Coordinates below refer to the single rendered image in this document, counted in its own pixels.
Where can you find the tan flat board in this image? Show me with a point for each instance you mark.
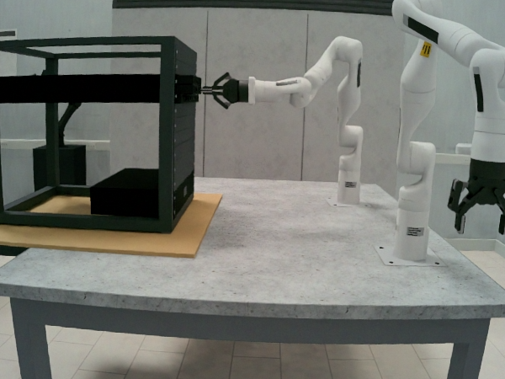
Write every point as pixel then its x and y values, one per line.
pixel 183 242

